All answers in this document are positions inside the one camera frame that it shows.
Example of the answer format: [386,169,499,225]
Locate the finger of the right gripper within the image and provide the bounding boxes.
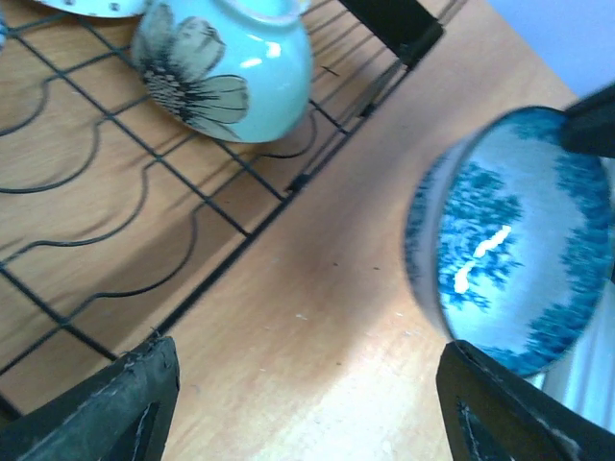
[559,83,615,158]

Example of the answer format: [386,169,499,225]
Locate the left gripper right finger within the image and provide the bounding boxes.
[436,341,614,460]

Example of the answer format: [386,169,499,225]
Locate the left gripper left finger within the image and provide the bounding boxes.
[1,336,180,460]

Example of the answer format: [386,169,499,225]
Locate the blue floral bowl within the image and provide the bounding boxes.
[404,106,614,377]

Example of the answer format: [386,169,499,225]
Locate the black wire dish rack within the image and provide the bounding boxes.
[0,0,448,424]

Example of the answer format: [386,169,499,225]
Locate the pale green bowl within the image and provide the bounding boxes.
[131,1,313,143]

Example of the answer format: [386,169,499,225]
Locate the white bowl black diamonds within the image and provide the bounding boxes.
[39,0,151,18]

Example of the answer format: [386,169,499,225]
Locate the aluminium rail frame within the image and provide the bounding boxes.
[527,330,614,433]

